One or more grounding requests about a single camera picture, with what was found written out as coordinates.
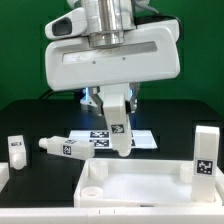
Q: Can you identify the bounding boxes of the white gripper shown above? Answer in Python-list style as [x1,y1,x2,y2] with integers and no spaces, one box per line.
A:
[45,20,180,116]

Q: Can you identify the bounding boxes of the white desk top panel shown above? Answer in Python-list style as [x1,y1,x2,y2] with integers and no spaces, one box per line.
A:
[73,157,224,208]

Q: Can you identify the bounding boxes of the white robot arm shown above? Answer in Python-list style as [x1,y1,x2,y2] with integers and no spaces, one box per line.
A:
[45,0,180,114]

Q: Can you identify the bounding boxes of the white left corner block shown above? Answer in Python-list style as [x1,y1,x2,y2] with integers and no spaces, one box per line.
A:
[0,163,9,192]

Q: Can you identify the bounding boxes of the black cables behind base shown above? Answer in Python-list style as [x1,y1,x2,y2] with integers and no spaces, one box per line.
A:
[38,89,76,100]

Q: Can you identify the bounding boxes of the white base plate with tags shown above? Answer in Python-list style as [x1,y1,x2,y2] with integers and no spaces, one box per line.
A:
[69,130,157,149]

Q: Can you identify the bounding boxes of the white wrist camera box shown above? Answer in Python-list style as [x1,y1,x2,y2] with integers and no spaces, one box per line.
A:
[45,7,88,40]

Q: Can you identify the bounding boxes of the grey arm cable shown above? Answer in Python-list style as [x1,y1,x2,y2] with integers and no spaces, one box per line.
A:
[134,3,183,34]

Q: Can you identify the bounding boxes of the white front rail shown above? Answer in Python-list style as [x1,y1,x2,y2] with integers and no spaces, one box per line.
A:
[0,207,224,224]

